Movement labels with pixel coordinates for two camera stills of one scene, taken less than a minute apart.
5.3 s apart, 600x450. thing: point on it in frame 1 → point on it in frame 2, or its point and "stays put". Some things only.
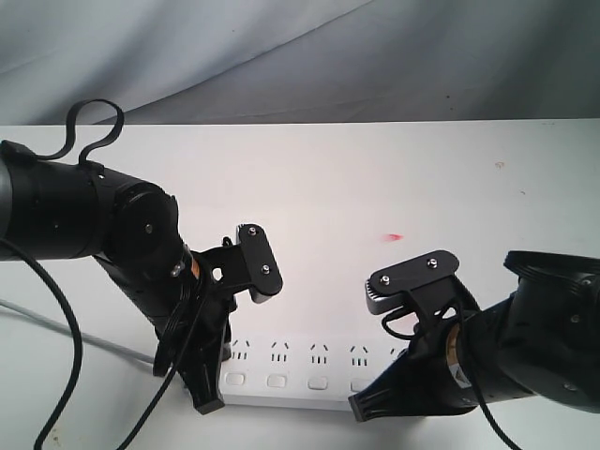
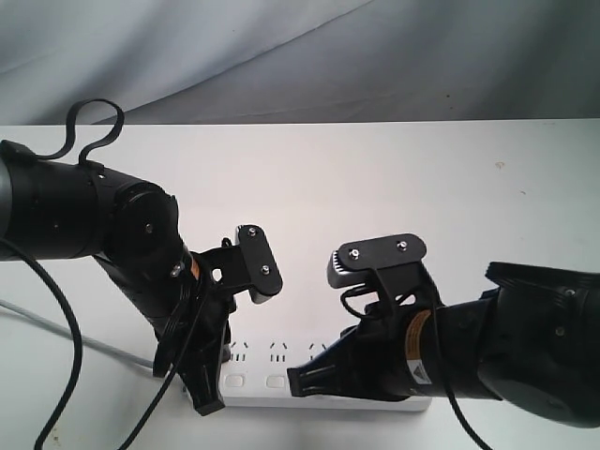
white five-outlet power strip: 304,371 stays put
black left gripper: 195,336 stays put
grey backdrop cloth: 287,61 stays put
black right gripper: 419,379 → 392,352
